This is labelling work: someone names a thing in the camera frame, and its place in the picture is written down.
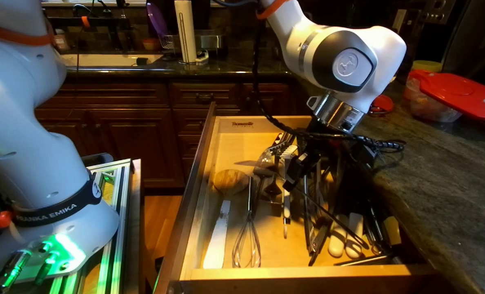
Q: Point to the purple utensil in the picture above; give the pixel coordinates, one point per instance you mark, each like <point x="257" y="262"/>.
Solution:
<point x="158" y="19"/>

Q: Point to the white kitchen sink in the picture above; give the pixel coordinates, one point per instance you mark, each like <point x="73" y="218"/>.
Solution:
<point x="112" y="60"/>

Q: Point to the container with red lid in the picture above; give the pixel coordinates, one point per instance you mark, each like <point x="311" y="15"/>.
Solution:
<point x="455" y="95"/>

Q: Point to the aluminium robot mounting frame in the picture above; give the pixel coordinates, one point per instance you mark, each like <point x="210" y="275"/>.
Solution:
<point x="112" y="229"/>

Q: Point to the black plastic turner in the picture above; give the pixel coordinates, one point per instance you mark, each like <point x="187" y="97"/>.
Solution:
<point x="275" y="190"/>

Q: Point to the metal slotted turner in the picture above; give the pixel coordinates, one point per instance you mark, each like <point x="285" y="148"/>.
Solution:
<point x="269" y="156"/>

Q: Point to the yellow-lidded jar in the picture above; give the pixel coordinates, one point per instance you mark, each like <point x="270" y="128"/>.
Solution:
<point x="429" y="66"/>

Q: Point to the white paper towel roll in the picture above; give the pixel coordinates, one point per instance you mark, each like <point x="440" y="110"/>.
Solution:
<point x="185" y="30"/>

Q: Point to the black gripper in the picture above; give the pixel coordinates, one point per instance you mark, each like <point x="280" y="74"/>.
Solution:
<point x="337" y="148"/>

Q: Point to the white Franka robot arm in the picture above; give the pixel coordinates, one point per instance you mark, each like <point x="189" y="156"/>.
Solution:
<point x="341" y="55"/>

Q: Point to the dark wooden cabinet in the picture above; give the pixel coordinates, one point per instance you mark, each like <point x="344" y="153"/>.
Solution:
<point x="133" y="125"/>

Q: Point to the open wooden drawer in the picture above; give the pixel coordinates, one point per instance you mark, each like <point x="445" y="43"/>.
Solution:
<point x="243" y="275"/>

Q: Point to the black kitchen tongs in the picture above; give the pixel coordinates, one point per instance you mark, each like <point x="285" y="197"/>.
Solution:
<point x="311" y="229"/>

